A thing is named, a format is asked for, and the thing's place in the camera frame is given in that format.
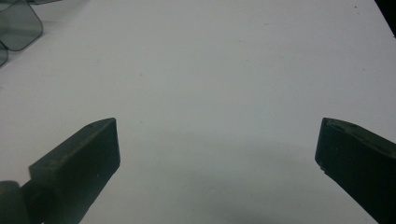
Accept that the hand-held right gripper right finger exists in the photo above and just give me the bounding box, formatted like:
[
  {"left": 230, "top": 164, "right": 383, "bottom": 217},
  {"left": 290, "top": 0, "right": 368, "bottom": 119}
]
[{"left": 314, "top": 117, "right": 396, "bottom": 224}]

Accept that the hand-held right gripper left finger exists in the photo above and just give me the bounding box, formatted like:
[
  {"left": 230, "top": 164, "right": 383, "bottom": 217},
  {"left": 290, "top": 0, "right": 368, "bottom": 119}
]
[{"left": 21, "top": 117, "right": 121, "bottom": 224}]

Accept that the grey translucent plastic container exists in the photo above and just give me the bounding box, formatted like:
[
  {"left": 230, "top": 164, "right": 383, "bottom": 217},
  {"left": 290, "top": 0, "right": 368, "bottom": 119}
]
[{"left": 0, "top": 0, "right": 64, "bottom": 67}]

